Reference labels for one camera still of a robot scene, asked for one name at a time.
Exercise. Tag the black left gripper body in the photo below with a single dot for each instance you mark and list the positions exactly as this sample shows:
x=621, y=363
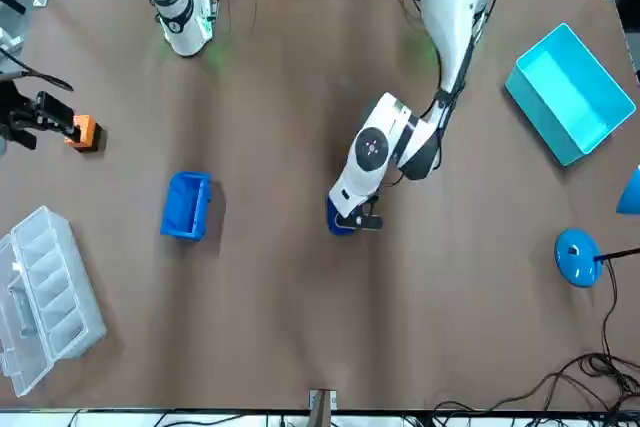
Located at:
x=370, y=206

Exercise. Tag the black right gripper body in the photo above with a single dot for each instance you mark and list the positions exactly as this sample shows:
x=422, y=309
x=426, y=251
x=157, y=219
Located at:
x=15, y=107

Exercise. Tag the small blue parts tray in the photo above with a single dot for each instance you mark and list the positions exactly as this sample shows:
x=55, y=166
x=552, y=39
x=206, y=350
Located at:
x=334, y=219

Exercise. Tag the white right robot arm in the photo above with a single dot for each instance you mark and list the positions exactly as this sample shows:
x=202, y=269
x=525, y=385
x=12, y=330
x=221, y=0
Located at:
x=180, y=12

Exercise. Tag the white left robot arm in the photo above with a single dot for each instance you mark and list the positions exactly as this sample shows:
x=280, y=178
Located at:
x=450, y=7

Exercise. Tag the orange button box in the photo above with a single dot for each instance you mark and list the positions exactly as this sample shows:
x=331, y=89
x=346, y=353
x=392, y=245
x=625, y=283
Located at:
x=85, y=132

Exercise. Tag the blue storage bin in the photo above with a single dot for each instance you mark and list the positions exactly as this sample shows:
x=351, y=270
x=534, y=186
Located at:
x=182, y=207

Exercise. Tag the clear plastic organizer box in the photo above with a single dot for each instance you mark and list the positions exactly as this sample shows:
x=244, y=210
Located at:
x=50, y=297

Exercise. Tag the teal plastic box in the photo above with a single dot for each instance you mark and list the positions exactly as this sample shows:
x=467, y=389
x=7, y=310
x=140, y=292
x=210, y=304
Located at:
x=570, y=92

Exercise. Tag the blue desk lamp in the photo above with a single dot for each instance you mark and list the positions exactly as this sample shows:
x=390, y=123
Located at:
x=577, y=257

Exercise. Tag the white desk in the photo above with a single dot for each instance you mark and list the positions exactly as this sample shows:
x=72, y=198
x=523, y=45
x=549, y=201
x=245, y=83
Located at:
x=125, y=419

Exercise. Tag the aluminium frame post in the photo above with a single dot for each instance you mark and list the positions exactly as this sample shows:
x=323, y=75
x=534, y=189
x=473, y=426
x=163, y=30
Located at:
x=322, y=412

